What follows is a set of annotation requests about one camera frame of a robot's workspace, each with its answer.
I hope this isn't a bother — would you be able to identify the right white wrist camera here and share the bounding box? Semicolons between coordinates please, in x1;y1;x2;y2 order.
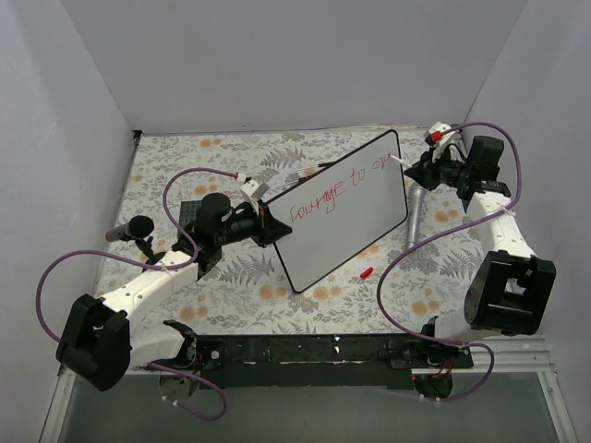
424;122;456;162

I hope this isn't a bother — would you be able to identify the dark grey studded baseplate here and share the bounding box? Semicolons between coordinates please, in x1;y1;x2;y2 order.
177;199;203;238

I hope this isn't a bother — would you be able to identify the red marker cap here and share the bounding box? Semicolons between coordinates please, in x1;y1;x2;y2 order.
360;268;373;279

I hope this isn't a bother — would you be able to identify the floral patterned table mat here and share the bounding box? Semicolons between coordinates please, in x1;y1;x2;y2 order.
118;130;484;335

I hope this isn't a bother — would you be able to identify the white marker pen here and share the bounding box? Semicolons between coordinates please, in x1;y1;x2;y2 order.
389;154;412;169

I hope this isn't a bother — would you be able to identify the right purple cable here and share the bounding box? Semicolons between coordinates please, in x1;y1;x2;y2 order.
376;120;525;402

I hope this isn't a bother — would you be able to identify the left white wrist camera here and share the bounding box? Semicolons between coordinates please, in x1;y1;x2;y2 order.
235;173;269;211

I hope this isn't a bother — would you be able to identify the silver microphone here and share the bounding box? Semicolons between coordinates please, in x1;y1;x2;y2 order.
405;184;426;250

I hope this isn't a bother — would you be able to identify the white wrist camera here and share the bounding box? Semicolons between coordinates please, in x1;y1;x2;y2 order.
424;122;456;162
235;173;269;211

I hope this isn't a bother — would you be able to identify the black front mounting rail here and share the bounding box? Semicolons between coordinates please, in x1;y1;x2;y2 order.
191;333;473;390

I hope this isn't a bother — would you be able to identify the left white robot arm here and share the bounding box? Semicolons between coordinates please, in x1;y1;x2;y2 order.
56;193;293;391

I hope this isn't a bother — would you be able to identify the white board with black frame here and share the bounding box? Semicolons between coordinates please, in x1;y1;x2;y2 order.
268;130;408;293

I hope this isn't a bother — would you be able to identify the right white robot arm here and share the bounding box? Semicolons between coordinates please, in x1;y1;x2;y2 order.
406;136;556;367

